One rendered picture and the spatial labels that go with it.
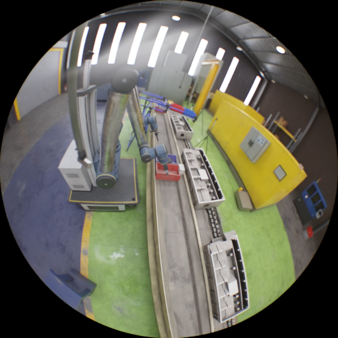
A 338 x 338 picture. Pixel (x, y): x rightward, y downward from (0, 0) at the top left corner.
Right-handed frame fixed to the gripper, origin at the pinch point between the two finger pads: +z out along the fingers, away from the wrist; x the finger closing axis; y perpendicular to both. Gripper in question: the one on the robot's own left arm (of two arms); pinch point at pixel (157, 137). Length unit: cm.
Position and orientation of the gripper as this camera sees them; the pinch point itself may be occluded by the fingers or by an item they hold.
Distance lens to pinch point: 190.3
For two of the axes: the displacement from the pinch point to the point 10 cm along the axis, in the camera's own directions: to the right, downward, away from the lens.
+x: -2.3, -7.2, 6.5
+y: 9.6, -2.7, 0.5
